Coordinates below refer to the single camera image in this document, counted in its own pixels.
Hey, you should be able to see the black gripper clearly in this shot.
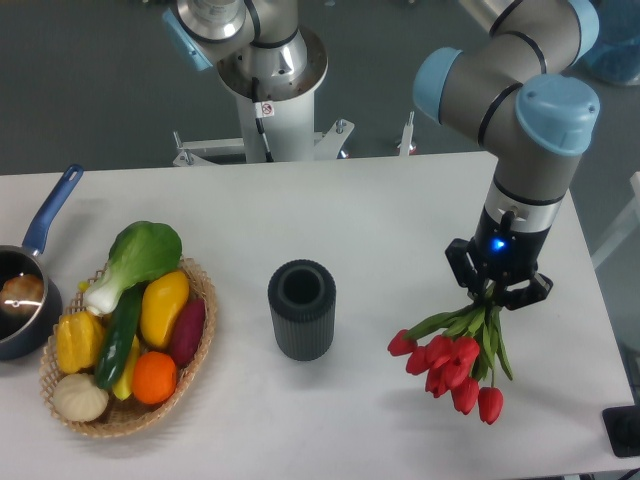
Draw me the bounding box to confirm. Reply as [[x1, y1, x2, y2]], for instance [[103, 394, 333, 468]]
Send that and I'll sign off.
[[445, 210, 553, 310]]

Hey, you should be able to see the red tulip bouquet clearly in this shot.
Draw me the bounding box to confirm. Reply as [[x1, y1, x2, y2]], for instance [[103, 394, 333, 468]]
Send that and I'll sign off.
[[387, 283, 513, 425]]

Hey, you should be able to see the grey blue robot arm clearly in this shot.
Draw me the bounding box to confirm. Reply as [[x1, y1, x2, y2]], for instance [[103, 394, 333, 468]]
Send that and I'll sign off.
[[163, 1, 600, 310]]

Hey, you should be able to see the dark grey ribbed vase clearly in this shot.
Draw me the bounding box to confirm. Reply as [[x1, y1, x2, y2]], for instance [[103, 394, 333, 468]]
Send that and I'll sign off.
[[267, 259, 337, 361]]

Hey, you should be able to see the black device at edge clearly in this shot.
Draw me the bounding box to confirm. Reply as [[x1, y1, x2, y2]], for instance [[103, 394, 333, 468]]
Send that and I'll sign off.
[[602, 405, 639, 458]]

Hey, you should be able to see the blue translucent container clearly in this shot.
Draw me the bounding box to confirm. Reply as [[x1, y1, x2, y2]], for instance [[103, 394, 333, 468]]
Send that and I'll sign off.
[[583, 0, 639, 86]]

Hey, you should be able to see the purple sweet potato toy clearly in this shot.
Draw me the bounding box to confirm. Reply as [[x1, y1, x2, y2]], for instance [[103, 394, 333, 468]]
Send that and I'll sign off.
[[168, 298, 206, 368]]

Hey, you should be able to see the yellow mango toy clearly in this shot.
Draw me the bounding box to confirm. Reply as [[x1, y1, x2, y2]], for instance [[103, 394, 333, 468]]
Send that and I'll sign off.
[[139, 270, 190, 350]]

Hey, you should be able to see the green bok choy toy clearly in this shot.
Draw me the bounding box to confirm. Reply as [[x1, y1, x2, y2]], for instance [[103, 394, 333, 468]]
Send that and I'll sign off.
[[84, 221, 182, 316]]

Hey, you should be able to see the orange fruit toy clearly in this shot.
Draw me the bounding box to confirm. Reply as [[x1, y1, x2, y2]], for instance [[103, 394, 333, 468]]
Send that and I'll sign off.
[[132, 351, 177, 405]]

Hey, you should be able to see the green cucumber toy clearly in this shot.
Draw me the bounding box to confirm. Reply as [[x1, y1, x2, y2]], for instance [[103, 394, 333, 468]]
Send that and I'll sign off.
[[94, 284, 144, 390]]

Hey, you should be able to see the yellow banana toy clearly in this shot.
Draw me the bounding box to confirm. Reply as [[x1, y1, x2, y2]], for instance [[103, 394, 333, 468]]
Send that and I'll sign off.
[[112, 336, 141, 401]]

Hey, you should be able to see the woven wicker basket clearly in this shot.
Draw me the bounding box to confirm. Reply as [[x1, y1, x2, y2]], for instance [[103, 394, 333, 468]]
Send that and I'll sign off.
[[40, 258, 216, 438]]

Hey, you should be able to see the yellow bell pepper toy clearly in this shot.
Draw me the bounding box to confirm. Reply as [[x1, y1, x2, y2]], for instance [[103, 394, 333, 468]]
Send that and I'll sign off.
[[55, 311, 105, 374]]

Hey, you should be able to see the white steamed bun toy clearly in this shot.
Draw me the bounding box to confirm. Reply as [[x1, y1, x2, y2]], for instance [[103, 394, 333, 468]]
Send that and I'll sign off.
[[52, 373, 109, 422]]

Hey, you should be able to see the brown bread toy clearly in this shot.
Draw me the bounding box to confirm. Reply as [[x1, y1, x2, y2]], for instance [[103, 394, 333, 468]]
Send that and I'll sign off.
[[1, 274, 44, 316]]

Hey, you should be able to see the white furniture frame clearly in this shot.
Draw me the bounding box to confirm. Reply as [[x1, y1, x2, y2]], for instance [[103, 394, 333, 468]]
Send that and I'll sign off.
[[591, 172, 639, 269]]

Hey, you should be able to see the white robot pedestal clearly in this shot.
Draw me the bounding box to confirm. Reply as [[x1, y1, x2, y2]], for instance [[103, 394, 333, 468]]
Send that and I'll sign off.
[[173, 27, 355, 167]]

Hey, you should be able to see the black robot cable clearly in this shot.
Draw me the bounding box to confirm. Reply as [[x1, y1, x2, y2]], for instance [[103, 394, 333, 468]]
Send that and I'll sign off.
[[251, 75, 275, 163]]

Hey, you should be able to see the blue handled saucepan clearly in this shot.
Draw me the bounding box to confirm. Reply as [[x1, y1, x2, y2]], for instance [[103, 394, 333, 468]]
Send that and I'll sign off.
[[1, 164, 84, 361]]

